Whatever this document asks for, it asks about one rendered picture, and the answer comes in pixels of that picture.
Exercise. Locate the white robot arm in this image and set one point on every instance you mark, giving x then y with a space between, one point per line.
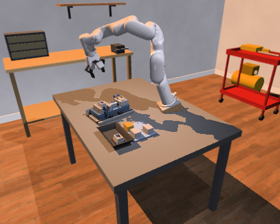
147 31

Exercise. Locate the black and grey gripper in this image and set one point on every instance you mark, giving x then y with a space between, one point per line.
91 65

